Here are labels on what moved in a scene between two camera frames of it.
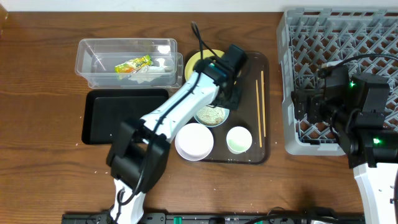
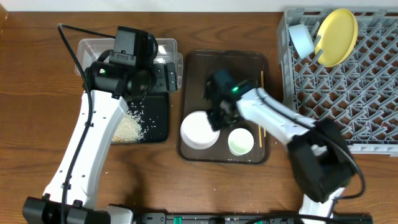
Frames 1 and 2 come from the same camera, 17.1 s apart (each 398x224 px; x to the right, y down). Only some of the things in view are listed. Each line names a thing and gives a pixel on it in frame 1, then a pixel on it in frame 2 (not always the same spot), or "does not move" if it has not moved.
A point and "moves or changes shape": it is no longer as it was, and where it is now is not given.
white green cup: x=239 y=139 does not move
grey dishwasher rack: x=364 y=39 does not move
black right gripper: x=302 y=106 -> x=216 y=115
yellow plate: x=196 y=56 -> x=337 y=38
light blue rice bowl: x=211 y=116 moves or changes shape
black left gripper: x=231 y=97 -> x=170 y=77
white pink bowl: x=194 y=141 moves or changes shape
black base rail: x=220 y=218 does not move
